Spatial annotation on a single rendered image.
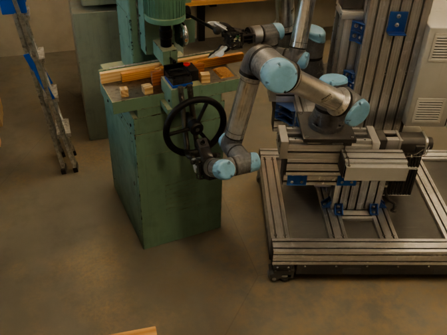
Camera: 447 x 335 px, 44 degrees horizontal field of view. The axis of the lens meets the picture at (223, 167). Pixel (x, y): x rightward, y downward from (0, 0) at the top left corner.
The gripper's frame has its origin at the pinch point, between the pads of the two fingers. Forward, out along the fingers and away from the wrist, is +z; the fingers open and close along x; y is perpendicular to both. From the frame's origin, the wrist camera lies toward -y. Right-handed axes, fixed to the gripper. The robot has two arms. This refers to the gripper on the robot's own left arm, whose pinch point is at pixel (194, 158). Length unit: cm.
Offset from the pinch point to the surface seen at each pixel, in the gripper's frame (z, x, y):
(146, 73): 22.4, -8.4, -39.4
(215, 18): 251, 122, -89
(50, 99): 100, -45, -36
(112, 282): 42, -39, 57
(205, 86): 10.5, 13.9, -29.7
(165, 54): 14.1, -0.8, -46.1
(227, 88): 12.2, 25.2, -27.2
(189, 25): 30, 18, -59
